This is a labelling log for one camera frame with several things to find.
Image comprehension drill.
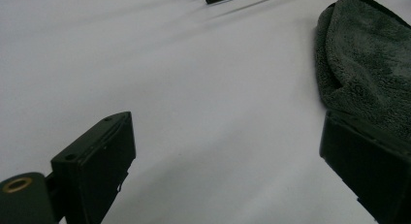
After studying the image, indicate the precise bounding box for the grey microfibre towel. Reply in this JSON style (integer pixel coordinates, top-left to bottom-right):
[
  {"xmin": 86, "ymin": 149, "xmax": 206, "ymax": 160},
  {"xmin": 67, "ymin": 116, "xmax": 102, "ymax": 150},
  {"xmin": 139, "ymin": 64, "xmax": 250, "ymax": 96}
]
[{"xmin": 314, "ymin": 0, "xmax": 411, "ymax": 144}]

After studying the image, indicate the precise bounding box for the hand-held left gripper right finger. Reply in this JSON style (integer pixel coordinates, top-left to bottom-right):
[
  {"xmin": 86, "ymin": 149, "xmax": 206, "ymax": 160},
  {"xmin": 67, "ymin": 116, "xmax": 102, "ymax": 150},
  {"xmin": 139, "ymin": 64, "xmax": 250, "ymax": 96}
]
[{"xmin": 319, "ymin": 110, "xmax": 411, "ymax": 224}]

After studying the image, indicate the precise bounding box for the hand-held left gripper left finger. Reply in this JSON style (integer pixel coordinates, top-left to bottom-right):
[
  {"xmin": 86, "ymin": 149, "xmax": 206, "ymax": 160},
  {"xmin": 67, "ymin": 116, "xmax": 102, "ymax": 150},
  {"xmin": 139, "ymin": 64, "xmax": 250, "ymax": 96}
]
[{"xmin": 50, "ymin": 111, "xmax": 137, "ymax": 224}]

